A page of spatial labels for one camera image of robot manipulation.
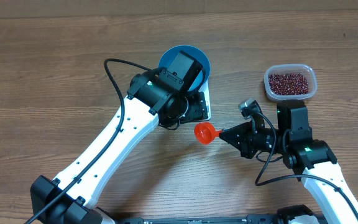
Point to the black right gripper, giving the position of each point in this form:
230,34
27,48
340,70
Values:
245,142

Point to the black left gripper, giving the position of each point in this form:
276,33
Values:
198,111

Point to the red measuring scoop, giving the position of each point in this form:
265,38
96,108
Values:
205,132

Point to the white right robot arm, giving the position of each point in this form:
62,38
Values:
312,161

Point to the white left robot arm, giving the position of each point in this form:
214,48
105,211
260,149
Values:
155,98

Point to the white digital kitchen scale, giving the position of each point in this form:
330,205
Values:
205,90

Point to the blue plastic bowl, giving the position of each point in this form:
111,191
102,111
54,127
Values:
196,53

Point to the clear plastic food container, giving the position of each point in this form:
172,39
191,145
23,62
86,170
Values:
306,70

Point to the red beans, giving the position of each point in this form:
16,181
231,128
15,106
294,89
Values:
288,83

